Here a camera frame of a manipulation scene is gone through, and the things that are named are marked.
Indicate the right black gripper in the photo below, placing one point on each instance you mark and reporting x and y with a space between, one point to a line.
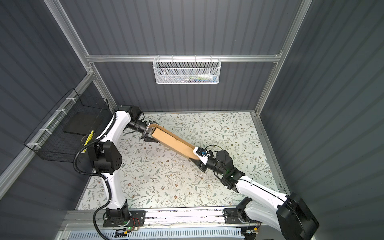
200 165

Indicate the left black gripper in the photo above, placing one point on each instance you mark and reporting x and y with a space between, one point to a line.
147 133

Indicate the brown cardboard box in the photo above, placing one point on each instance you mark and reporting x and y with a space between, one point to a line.
173 142

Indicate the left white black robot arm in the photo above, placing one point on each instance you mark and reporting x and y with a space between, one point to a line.
106 159

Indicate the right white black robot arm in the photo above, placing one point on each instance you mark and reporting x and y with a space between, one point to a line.
288 214

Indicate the floral patterned table mat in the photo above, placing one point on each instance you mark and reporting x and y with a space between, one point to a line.
152 176

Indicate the yellow marker pen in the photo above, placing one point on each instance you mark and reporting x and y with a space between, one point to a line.
89 137

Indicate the black foam pad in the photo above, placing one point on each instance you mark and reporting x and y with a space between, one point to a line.
82 124

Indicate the pens in white basket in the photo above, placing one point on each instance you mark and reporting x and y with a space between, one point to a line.
204 78

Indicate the aluminium mounting rail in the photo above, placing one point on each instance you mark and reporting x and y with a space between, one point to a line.
198 217

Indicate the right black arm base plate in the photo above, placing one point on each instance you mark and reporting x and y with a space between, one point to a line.
231 217

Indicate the white wire mesh basket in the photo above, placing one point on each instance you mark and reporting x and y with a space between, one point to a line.
167 71

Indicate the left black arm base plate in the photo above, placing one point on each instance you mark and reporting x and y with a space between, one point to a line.
136 219

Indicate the black wire basket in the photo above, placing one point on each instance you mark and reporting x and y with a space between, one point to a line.
50 143

